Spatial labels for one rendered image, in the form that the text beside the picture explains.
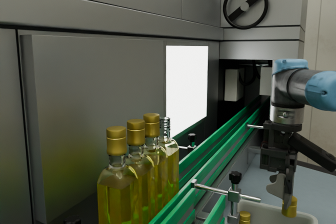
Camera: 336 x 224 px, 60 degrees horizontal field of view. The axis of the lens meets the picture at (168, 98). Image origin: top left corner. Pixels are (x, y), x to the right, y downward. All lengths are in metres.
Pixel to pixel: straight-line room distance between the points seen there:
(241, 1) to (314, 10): 1.89
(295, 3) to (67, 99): 1.17
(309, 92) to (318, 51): 2.69
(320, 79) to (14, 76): 0.55
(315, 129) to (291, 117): 2.68
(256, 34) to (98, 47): 1.00
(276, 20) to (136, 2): 0.83
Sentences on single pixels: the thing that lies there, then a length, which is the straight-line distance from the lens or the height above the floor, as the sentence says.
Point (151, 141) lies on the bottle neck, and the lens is 0.61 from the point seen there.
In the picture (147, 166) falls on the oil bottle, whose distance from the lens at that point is 0.57.
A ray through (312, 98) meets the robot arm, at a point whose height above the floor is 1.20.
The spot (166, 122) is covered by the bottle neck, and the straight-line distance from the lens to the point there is 0.65.
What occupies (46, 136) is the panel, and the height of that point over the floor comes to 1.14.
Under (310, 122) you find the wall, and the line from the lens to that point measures 3.41.
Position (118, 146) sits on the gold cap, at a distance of 0.51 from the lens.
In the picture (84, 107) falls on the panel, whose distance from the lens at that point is 0.62.
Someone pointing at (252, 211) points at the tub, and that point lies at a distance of 0.97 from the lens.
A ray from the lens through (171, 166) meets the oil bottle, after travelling 0.67.
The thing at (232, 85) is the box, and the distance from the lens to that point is 1.67.
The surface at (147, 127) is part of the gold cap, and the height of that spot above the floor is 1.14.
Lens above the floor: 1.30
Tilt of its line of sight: 10 degrees down
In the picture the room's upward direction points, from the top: straight up
